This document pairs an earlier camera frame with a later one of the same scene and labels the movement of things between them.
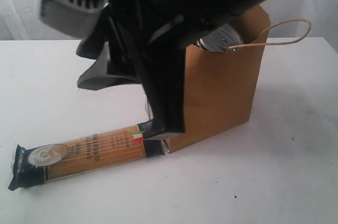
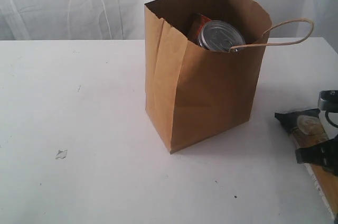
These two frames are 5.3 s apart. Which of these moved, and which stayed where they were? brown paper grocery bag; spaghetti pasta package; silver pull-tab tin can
Moved: spaghetti pasta package
Stayed: silver pull-tab tin can; brown paper grocery bag
